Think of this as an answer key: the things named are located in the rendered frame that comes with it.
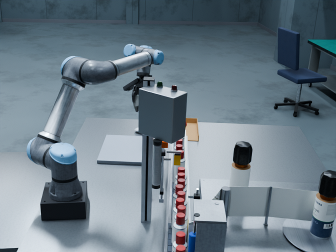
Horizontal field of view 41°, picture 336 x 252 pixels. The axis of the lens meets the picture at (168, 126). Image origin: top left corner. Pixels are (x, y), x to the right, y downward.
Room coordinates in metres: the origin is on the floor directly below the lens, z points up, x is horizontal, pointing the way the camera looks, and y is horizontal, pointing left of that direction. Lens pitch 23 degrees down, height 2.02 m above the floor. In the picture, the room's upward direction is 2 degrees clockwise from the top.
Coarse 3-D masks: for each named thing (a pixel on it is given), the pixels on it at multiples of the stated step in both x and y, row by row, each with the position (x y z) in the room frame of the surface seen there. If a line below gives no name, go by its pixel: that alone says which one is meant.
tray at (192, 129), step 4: (188, 120) 2.92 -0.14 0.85; (192, 120) 2.92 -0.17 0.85; (196, 120) 2.91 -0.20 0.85; (188, 124) 2.89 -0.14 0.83; (192, 124) 2.89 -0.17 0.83; (196, 124) 2.88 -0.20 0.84; (188, 128) 2.81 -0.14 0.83; (192, 128) 2.82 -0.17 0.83; (196, 128) 2.82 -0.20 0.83; (188, 132) 2.75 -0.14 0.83; (192, 132) 2.75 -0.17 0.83; (196, 132) 2.75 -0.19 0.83; (188, 136) 2.68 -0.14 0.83; (192, 136) 2.68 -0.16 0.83; (196, 136) 2.69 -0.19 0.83; (188, 140) 2.62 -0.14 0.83; (192, 140) 2.62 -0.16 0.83; (196, 140) 2.62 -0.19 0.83
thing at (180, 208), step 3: (177, 207) 1.45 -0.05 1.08; (180, 207) 1.45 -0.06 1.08; (183, 207) 1.45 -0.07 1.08; (177, 210) 1.45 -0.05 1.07; (180, 210) 1.44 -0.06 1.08; (183, 210) 1.44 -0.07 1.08; (174, 216) 1.46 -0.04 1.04; (186, 216) 1.45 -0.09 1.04; (174, 219) 1.45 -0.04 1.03; (186, 219) 1.44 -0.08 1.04; (186, 222) 1.44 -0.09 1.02; (186, 231) 1.45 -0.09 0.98; (186, 234) 1.45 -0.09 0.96
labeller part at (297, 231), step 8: (288, 224) 1.65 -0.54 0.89; (296, 224) 1.65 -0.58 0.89; (304, 224) 1.66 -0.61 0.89; (288, 232) 1.59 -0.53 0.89; (296, 232) 1.60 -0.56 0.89; (304, 232) 1.60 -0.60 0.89; (296, 240) 1.54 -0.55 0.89; (304, 240) 1.54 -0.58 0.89; (312, 240) 1.54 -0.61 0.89; (320, 240) 1.55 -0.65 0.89; (328, 240) 1.55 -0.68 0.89; (304, 248) 1.49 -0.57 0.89; (312, 248) 1.49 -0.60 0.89; (320, 248) 1.49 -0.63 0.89; (328, 248) 1.50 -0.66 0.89
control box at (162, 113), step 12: (156, 84) 1.74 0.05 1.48; (144, 96) 1.66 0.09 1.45; (156, 96) 1.63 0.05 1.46; (168, 96) 1.60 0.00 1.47; (180, 96) 1.62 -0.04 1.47; (144, 108) 1.66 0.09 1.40; (156, 108) 1.62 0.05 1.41; (168, 108) 1.59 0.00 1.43; (180, 108) 1.62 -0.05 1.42; (144, 120) 1.66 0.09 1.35; (156, 120) 1.62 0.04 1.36; (168, 120) 1.59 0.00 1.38; (180, 120) 1.62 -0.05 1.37; (144, 132) 1.66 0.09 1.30; (156, 132) 1.62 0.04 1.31; (168, 132) 1.59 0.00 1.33; (180, 132) 1.63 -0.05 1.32
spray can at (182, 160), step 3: (180, 150) 1.95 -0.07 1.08; (180, 153) 1.92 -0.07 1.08; (183, 153) 1.94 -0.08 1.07; (180, 159) 1.92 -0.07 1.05; (183, 159) 1.93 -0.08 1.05; (180, 162) 1.91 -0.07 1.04; (183, 162) 1.92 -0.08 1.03; (174, 165) 1.93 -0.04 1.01; (177, 165) 1.92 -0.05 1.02; (180, 165) 1.92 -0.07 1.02; (183, 165) 1.92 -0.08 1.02; (174, 168) 1.93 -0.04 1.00; (174, 171) 1.93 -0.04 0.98; (174, 174) 1.93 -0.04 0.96; (174, 177) 1.93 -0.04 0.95; (174, 180) 1.93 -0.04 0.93; (174, 183) 1.92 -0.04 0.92; (174, 186) 1.92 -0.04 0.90
